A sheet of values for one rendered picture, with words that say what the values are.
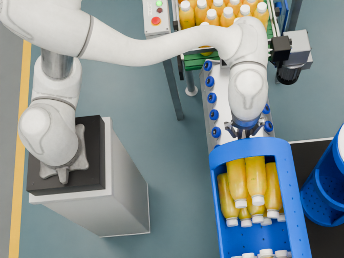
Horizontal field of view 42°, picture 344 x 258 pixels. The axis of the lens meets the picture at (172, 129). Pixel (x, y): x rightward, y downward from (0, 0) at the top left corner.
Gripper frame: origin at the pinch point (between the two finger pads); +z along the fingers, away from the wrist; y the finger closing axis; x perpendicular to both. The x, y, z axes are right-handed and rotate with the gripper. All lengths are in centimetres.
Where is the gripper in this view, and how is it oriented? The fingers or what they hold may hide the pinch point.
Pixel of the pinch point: (242, 137)
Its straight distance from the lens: 152.0
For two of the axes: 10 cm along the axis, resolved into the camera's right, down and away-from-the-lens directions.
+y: -9.9, 1.1, 0.7
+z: 1.1, 3.7, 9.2
